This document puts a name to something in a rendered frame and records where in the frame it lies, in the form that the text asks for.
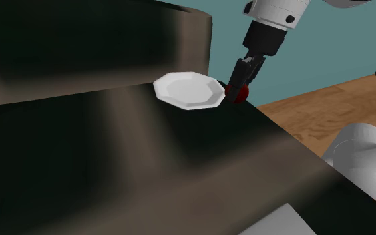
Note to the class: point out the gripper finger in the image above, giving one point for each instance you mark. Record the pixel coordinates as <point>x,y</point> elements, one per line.
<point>256,68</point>
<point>238,75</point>

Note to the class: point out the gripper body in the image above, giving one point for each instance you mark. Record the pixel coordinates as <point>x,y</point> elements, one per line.
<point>264,37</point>

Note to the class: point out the red ball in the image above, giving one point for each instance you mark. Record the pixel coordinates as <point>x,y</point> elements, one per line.
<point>241,94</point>

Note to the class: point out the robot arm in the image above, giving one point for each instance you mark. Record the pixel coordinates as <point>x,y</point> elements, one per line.
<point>277,9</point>

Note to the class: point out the white octagonal plate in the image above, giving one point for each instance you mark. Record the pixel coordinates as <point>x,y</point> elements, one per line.
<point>189,90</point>

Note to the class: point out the dark brown sofa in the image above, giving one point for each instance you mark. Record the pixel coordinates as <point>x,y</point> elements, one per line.
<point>109,153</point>

